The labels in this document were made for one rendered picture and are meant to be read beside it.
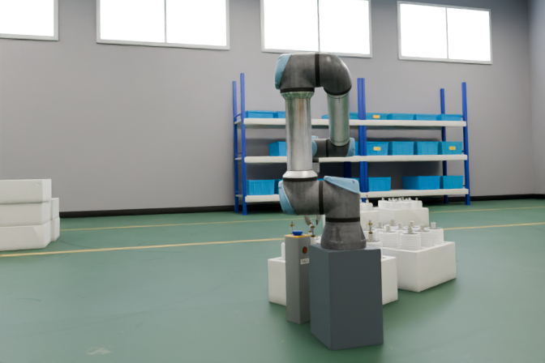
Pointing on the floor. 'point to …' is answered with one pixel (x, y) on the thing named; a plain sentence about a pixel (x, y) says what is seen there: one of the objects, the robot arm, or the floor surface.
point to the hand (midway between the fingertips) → (313, 222)
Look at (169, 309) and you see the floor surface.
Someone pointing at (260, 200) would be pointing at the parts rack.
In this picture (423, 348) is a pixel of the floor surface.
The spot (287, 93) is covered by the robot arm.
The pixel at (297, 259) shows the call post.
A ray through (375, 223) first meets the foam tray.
